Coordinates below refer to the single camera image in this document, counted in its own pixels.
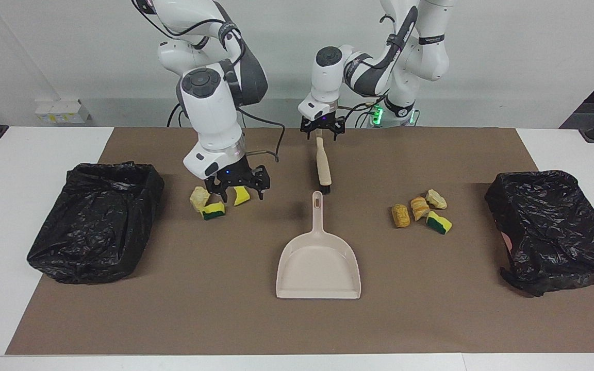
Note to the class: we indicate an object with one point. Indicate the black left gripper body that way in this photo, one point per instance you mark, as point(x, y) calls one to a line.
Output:
point(323, 123)

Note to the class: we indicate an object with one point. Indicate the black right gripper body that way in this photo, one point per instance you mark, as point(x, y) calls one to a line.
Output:
point(237, 178)

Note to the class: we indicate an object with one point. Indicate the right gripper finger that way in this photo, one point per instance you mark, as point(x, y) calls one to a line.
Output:
point(263, 190)
point(223, 195)

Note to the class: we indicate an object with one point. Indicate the yellow green sponge piece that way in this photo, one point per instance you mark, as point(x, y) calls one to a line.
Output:
point(213, 210)
point(439, 222)

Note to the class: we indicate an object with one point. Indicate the yellow sponge wedge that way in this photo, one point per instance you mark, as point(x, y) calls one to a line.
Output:
point(242, 197)

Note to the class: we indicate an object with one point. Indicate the beige brush black bristles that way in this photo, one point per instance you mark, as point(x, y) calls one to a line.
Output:
point(323, 165)

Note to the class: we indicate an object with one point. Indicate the beige plastic dustpan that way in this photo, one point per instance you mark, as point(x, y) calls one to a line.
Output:
point(317, 268)

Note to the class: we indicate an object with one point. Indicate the brown bread roll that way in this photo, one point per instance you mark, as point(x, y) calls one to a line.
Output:
point(400, 216)

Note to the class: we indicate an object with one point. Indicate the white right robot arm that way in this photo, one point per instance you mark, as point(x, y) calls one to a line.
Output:
point(209, 108)

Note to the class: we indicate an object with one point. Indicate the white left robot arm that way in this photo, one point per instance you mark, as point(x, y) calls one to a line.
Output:
point(410, 56)

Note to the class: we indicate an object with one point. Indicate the black trash bag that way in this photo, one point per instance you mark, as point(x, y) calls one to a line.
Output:
point(96, 232)
point(549, 232)

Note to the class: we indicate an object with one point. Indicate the pink plastic bin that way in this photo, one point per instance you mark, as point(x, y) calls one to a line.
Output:
point(507, 242)

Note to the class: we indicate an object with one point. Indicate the brown table mat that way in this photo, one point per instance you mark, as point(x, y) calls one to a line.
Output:
point(297, 324)

